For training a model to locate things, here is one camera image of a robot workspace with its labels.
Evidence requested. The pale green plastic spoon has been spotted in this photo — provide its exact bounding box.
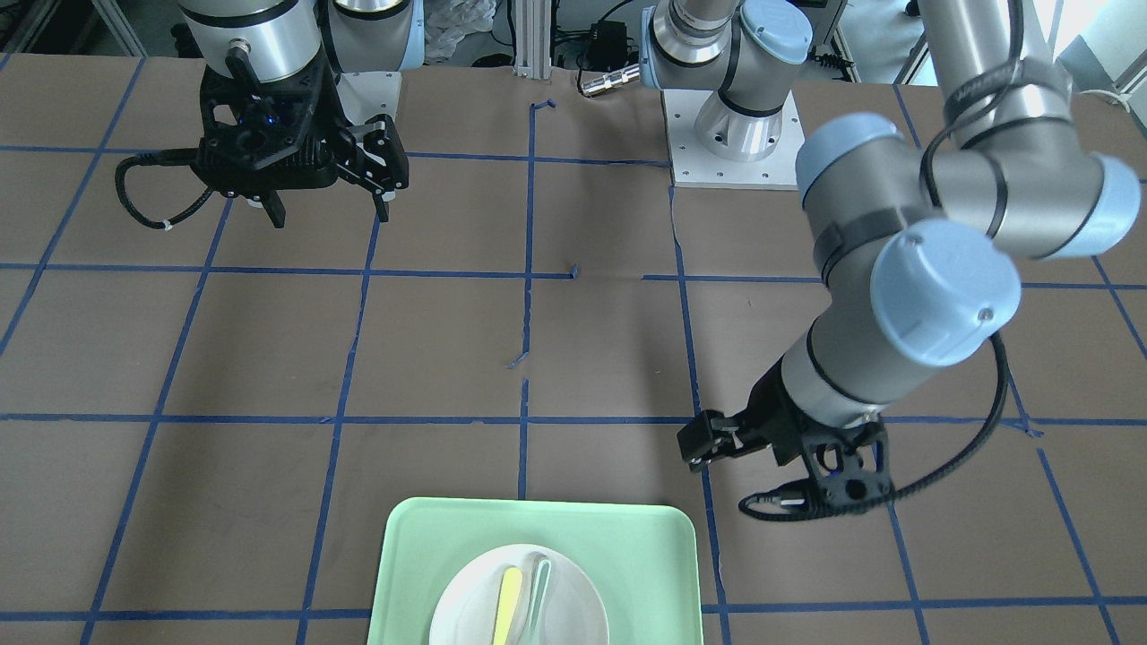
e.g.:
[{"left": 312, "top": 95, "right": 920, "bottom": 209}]
[{"left": 517, "top": 555, "right": 552, "bottom": 644}]

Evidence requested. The green plastic tray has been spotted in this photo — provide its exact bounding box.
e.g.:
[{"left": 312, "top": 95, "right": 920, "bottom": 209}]
[{"left": 367, "top": 497, "right": 704, "bottom": 644}]

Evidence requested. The yellow plastic fork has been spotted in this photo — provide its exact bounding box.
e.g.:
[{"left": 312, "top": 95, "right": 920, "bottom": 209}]
[{"left": 490, "top": 566, "right": 524, "bottom": 645}]

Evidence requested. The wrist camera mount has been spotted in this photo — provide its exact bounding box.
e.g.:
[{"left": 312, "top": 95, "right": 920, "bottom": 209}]
[
  {"left": 738, "top": 435, "right": 894, "bottom": 523},
  {"left": 114, "top": 135, "right": 340, "bottom": 231}
]

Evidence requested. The aluminium frame post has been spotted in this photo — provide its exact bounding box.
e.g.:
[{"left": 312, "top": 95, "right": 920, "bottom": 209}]
[{"left": 507, "top": 1, "right": 556, "bottom": 81}]

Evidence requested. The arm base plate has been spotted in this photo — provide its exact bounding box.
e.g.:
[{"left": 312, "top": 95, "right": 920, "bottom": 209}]
[
  {"left": 336, "top": 71, "right": 401, "bottom": 126},
  {"left": 662, "top": 90, "right": 806, "bottom": 191}
]

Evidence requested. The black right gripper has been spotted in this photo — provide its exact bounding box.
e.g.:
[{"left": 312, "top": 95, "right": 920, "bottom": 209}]
[{"left": 198, "top": 54, "right": 409, "bottom": 228}]

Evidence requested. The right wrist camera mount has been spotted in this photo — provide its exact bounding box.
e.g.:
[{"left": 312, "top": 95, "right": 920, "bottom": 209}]
[{"left": 114, "top": 135, "right": 340, "bottom": 231}]

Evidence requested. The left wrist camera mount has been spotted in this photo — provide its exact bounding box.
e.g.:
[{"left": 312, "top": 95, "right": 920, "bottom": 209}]
[{"left": 738, "top": 435, "right": 894, "bottom": 523}]

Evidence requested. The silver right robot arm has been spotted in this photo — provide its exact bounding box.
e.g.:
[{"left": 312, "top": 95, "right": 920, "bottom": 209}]
[{"left": 179, "top": 1, "right": 426, "bottom": 228}]

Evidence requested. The cream round plate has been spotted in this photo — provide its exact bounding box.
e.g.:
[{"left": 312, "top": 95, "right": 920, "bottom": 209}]
[{"left": 427, "top": 544, "right": 610, "bottom": 644}]

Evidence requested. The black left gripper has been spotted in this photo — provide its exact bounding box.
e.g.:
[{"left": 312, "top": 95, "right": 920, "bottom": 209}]
[{"left": 677, "top": 363, "right": 884, "bottom": 473}]

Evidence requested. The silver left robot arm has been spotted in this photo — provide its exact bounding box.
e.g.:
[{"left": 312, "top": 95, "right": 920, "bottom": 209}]
[{"left": 677, "top": 1, "right": 1142, "bottom": 471}]

